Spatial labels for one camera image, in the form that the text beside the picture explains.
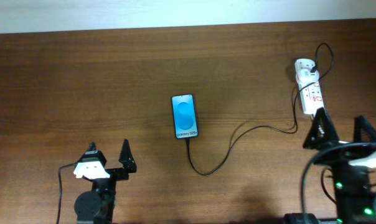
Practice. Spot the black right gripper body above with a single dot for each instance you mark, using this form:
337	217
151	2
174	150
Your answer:
338	159

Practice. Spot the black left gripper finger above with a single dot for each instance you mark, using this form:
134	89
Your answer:
92	147
126	158

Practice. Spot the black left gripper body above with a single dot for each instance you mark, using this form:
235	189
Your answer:
109	185

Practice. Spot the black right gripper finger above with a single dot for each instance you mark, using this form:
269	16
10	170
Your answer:
322	133
363	130

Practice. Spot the blue Galaxy smartphone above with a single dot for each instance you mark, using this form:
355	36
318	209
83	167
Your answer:
185	123

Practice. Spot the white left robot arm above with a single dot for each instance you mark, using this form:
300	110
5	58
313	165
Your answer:
97	205

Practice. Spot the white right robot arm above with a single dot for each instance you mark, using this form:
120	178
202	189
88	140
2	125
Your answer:
355	199

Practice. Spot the white USB charger plug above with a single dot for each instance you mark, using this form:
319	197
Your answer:
305	76

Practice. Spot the white power strip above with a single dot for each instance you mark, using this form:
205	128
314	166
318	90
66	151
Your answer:
310	93

